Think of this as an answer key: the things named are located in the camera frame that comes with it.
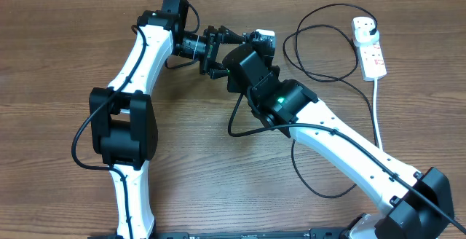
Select black USB charging cable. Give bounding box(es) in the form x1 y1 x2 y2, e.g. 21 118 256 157
283 3 382 199

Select white charger plug adapter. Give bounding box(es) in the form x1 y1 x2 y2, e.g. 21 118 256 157
353 28 379 47

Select white power strip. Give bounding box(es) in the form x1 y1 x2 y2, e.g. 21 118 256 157
351 17 387 81

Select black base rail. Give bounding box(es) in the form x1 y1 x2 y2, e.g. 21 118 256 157
87 227 350 239

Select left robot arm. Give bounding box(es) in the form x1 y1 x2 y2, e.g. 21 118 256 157
83 0 275 238

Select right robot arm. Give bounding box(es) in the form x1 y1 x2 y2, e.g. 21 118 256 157
223 30 464 238

